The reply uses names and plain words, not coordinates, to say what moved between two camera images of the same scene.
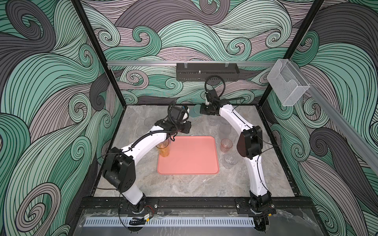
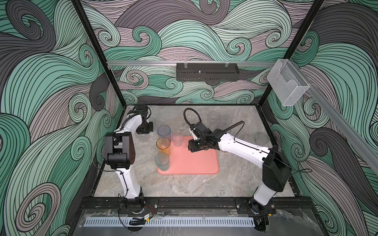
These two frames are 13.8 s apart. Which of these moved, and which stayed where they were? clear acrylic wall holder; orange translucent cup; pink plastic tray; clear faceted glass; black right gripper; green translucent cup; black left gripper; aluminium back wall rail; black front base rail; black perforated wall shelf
Moved: clear faceted glass; black right gripper; green translucent cup; black left gripper
Stayed: clear acrylic wall holder; black perforated wall shelf; black front base rail; pink plastic tray; orange translucent cup; aluminium back wall rail
